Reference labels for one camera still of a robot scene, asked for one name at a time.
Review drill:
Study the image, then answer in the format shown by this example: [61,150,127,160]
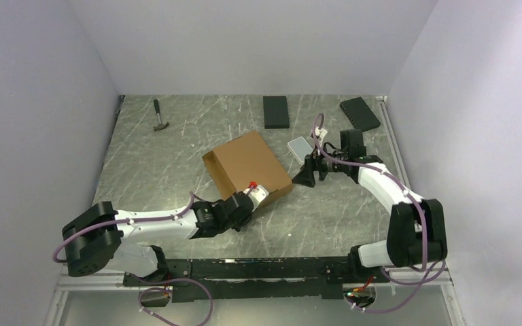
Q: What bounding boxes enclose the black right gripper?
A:
[292,142,348,187]

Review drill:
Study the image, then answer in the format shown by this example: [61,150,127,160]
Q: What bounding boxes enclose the brown cardboard box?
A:
[202,131,294,206]

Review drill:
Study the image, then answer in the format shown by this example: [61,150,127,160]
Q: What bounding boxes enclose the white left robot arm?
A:
[53,186,268,285]

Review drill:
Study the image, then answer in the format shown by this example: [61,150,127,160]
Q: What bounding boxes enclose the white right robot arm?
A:
[293,129,448,282]

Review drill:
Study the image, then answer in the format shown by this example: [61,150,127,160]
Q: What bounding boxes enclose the white grey router box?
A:
[287,137,313,164]

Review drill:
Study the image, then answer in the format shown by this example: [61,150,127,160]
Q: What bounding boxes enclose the small black box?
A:
[262,96,290,129]

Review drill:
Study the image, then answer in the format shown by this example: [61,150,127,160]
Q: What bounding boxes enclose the black hammer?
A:
[153,99,170,132]

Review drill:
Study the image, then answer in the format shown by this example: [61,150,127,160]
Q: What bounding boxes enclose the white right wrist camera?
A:
[312,126,328,142]

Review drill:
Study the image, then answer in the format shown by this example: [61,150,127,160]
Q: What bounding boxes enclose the black flat network switch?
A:
[339,97,381,132]

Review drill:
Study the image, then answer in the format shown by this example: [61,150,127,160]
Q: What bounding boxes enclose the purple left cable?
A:
[52,191,215,326]

